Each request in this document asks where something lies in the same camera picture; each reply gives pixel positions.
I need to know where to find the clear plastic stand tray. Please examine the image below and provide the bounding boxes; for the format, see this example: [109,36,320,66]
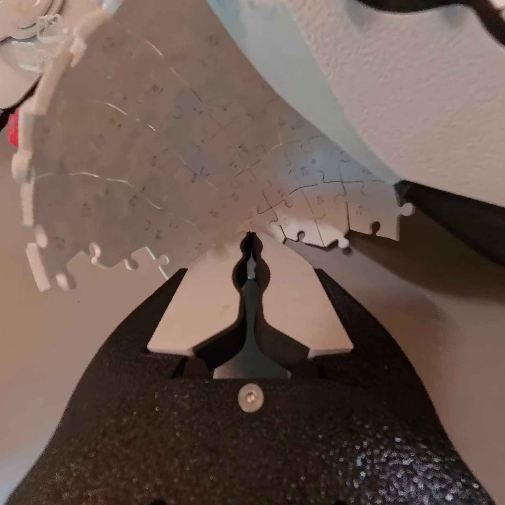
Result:
[0,0,111,109]

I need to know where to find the clear plastic piece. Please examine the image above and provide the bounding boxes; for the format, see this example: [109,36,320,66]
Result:
[37,14,65,42]

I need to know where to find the grey partial puzzle ball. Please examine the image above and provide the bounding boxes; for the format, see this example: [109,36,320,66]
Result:
[11,6,416,292]

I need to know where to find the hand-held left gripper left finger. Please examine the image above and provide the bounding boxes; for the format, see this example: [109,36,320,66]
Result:
[147,232,253,371]

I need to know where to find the red plastic block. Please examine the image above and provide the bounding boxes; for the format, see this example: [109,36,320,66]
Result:
[6,108,21,147]

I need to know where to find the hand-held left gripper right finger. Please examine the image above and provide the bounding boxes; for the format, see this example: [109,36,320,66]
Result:
[249,232,354,373]

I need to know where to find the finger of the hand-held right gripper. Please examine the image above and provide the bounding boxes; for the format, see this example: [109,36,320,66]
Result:
[355,0,505,54]
[207,0,505,208]

